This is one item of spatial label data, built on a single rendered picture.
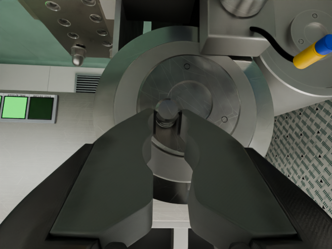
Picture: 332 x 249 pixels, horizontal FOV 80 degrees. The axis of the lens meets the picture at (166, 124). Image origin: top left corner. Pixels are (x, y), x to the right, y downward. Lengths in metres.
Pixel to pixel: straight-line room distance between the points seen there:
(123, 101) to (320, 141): 0.24
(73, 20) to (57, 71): 2.90
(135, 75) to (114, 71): 0.02
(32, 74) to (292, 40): 3.42
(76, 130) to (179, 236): 0.35
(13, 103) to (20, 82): 2.96
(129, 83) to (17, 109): 0.45
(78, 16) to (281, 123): 0.41
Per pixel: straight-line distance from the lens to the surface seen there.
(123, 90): 0.16
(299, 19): 0.24
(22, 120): 0.58
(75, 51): 0.56
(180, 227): 0.52
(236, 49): 0.17
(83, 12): 0.45
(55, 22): 0.50
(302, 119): 0.33
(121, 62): 0.18
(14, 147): 0.59
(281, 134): 0.37
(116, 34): 0.19
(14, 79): 3.61
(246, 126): 0.17
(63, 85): 3.26
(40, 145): 0.56
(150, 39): 0.18
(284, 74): 0.20
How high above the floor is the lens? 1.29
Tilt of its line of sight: 9 degrees down
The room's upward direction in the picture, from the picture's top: 179 degrees counter-clockwise
